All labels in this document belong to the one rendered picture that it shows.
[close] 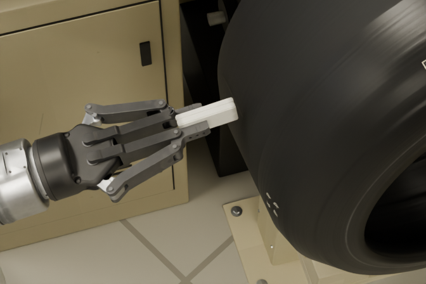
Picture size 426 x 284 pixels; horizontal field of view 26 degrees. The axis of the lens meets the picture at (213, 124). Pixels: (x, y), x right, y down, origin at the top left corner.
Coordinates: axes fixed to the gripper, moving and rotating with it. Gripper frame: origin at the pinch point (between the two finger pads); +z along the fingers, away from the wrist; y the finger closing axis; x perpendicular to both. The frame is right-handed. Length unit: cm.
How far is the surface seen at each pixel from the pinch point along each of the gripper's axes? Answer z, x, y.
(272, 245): 8, 116, 29
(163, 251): -18, 123, 40
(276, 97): 7.8, -5.3, -3.5
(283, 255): 10, 121, 28
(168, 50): -1, 56, 51
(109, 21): -10, 41, 51
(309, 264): 8.6, 41.2, -5.9
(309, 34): 12.8, -11.3, -1.0
